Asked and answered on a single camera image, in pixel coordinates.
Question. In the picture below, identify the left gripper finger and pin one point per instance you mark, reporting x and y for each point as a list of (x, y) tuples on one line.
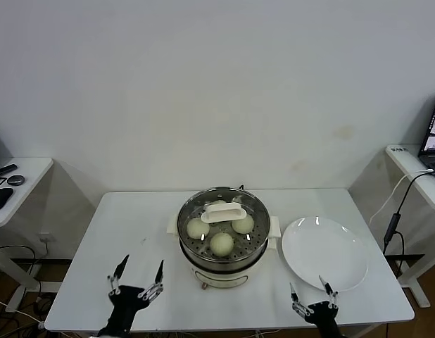
[(114, 283), (154, 288)]

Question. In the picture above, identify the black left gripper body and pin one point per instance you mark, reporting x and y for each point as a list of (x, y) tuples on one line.
[(122, 303)]

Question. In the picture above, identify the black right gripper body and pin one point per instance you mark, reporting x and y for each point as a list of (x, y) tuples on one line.
[(324, 317)]

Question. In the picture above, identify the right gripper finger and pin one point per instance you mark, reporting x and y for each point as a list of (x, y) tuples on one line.
[(300, 307), (333, 299)]

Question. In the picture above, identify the white steamed baozi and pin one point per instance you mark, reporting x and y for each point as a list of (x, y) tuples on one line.
[(244, 226), (219, 202), (221, 244), (197, 229)]

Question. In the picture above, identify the stainless steel steamer basket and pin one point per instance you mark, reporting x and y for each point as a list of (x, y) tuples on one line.
[(224, 262)]

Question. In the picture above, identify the white round plate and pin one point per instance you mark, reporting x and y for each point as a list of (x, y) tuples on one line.
[(323, 253)]

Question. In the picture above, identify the cream electric cooker base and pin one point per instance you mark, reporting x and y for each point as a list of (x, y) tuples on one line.
[(221, 276)]

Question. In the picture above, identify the white side desk with monitor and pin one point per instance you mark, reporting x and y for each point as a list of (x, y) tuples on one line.
[(24, 197)]

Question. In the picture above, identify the white side desk with laptop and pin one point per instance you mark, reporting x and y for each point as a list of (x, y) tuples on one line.
[(400, 158)]

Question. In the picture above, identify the black flat bar device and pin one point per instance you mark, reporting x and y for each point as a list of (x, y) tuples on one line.
[(6, 169)]

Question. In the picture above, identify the black open laptop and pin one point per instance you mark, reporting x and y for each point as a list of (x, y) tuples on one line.
[(434, 141)]

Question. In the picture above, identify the white wall socket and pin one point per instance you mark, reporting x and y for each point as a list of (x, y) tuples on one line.
[(44, 237)]

